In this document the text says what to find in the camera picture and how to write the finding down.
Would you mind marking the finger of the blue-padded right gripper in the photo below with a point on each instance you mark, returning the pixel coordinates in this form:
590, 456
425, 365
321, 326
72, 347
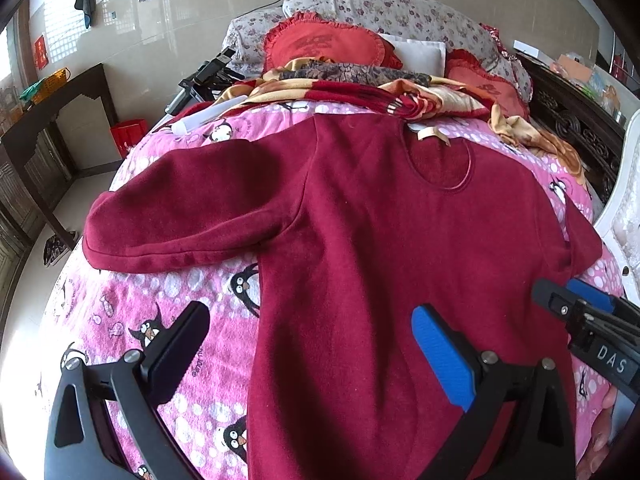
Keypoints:
597, 298

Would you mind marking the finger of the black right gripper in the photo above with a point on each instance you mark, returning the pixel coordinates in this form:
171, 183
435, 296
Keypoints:
556, 299

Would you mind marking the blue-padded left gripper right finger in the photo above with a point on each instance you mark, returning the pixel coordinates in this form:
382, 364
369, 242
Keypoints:
538, 439

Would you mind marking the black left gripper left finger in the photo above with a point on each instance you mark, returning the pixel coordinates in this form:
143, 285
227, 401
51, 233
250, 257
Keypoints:
81, 441

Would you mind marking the dark red fleece sweater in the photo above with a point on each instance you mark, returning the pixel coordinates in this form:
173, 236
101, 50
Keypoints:
355, 222

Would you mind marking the operator right hand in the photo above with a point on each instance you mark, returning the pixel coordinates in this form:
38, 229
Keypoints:
598, 448

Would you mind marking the pink penguin quilt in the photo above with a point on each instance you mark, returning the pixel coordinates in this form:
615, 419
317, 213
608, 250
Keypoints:
388, 283

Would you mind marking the dark carved wooden headboard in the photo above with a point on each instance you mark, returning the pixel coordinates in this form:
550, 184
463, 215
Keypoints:
566, 111

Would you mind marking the right red heart cushion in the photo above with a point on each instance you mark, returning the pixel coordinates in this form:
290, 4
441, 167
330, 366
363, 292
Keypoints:
464, 67

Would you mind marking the red heart cushion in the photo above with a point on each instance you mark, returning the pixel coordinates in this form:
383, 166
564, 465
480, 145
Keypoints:
464, 67
308, 35

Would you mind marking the white small pillow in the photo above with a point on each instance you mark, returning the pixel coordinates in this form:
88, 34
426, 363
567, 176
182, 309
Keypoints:
417, 56

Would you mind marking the white paper sheet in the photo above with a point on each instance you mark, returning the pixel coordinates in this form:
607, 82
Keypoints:
200, 114

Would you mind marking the dark brown patterned cloth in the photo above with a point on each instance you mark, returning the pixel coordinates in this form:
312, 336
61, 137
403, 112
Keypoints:
358, 74

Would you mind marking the floral grey pillow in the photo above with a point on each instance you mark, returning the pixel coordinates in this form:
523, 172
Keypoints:
428, 20

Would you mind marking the yellow green basket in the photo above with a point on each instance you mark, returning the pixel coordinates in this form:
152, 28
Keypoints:
43, 88

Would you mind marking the red yellow patterned blanket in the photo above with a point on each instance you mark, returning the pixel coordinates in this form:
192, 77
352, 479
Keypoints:
412, 103

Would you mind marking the left red heart cushion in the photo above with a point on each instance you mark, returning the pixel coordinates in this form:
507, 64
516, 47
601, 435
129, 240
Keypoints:
308, 35

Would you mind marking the black tripod device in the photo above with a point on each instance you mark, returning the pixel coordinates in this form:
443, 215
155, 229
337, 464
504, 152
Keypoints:
210, 79

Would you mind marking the red wall sticker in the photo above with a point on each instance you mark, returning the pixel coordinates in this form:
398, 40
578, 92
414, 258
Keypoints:
40, 53

